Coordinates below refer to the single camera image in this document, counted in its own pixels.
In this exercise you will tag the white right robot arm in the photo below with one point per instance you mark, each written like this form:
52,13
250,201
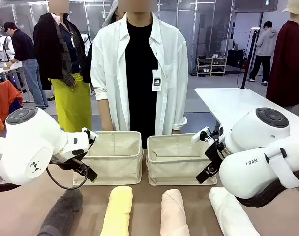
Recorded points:
250,172

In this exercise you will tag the white side table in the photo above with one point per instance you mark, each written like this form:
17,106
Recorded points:
225,103

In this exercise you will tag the person in white shirt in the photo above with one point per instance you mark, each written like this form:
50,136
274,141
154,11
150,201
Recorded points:
139,73

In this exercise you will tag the white background table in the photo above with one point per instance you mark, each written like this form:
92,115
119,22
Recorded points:
9,67

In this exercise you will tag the white name tag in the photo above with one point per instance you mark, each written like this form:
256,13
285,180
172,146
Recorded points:
157,82

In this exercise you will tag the orange jacket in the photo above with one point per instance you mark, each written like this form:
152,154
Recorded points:
7,96

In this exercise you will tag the pink towel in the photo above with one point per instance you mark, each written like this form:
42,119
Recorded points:
174,214

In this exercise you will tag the man with dark cap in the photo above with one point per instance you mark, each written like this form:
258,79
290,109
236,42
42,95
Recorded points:
24,49

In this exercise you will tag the yellow towel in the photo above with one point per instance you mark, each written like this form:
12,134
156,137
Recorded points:
117,211

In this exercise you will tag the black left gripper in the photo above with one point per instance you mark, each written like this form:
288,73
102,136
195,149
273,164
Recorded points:
80,166

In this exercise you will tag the black tripod pole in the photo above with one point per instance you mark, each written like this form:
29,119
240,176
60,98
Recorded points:
248,61

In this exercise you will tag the person's right hand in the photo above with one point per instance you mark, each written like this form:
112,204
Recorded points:
108,126

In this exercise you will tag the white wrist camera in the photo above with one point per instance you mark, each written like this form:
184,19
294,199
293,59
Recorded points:
96,135
197,136

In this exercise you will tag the wooden shoe rack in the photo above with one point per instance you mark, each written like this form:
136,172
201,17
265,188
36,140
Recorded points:
212,66

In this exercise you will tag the person in grey hoodie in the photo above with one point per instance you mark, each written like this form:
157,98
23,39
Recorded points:
266,46

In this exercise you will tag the person's left hand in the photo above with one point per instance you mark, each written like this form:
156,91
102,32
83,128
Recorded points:
176,131

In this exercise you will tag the black case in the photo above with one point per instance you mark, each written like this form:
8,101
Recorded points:
235,57

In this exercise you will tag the white towel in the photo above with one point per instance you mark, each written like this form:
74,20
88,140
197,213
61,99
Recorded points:
228,216

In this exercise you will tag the beige hat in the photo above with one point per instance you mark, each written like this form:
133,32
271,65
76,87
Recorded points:
295,6

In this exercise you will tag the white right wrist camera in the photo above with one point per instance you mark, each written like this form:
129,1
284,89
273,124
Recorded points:
197,136

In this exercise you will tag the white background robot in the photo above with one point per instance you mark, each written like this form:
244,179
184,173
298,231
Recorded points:
5,44

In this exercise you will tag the beige fabric basket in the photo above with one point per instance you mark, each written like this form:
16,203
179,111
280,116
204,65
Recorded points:
115,169
174,172

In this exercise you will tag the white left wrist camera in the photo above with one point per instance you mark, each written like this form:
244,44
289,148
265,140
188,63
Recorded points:
96,135

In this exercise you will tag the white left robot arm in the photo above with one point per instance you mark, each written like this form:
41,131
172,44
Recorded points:
29,137

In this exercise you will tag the person's right forearm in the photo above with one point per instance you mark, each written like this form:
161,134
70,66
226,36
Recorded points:
104,110

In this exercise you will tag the mannequin in red cape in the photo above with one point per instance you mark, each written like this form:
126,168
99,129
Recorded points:
289,61

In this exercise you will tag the grey towel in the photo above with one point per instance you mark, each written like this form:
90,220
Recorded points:
61,214

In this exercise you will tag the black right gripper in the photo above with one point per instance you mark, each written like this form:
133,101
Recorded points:
214,155

